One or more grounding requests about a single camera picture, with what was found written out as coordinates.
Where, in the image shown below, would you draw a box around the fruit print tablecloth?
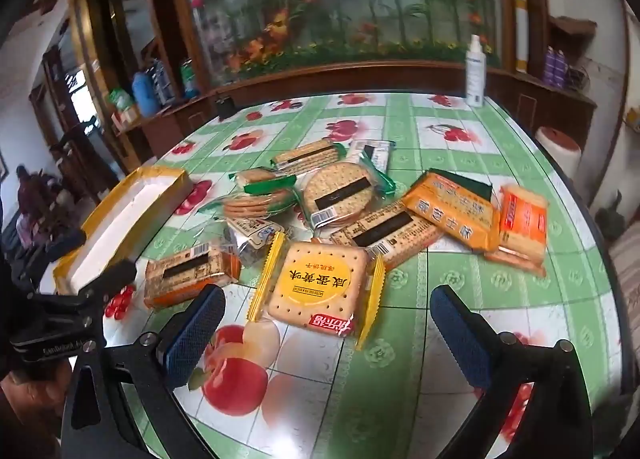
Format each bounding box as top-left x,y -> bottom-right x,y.
52,91 -> 623,459

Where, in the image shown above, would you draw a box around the orange cracker packet black stripe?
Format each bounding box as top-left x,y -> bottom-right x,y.
143,244 -> 242,311

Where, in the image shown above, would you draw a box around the green round biscuit packet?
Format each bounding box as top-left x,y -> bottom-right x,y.
199,168 -> 299,220

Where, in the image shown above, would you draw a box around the dark green packet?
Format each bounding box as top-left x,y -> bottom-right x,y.
430,168 -> 495,200

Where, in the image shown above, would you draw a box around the clear wrapped cracker packet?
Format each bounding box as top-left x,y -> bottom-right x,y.
222,216 -> 287,270

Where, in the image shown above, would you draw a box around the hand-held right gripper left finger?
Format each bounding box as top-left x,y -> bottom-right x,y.
61,283 -> 227,459

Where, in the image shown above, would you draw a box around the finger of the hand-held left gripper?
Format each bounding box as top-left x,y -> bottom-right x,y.
50,259 -> 139,314
22,228 -> 87,274

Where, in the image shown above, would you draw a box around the round cracker packet green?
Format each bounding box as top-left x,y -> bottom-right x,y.
297,161 -> 397,231

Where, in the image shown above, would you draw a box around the purple bottles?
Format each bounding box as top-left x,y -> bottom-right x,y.
542,46 -> 570,88

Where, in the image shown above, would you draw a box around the green white bag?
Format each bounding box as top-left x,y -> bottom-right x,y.
109,88 -> 140,127

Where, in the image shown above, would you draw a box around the white and orange stool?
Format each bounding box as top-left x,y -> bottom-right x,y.
534,126 -> 584,177

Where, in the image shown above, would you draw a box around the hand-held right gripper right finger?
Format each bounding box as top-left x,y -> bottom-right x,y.
430,284 -> 595,459

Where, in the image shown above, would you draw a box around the green container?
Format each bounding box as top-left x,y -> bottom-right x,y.
180,59 -> 202,98

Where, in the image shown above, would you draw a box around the blue bottle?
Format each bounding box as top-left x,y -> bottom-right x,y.
132,71 -> 159,118

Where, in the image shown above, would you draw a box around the green long cracker packet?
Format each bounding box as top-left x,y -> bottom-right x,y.
270,138 -> 347,174

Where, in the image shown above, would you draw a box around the orange flat cracker packet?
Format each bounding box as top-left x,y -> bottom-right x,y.
402,174 -> 502,253

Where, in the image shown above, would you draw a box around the yellow square cracker packet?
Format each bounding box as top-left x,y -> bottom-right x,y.
247,231 -> 387,353

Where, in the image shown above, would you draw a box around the clear orange-ended cracker packet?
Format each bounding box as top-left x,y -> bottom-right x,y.
330,199 -> 446,266

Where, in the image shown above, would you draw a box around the white spray bottle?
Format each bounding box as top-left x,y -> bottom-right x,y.
464,34 -> 487,108

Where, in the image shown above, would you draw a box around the orange striped cracker packet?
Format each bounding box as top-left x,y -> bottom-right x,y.
484,184 -> 549,276

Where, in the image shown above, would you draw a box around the yellow cardboard box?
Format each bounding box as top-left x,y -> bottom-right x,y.
52,166 -> 194,296

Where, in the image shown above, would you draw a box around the white blue cracker packet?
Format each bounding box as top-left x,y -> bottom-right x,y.
347,139 -> 392,174

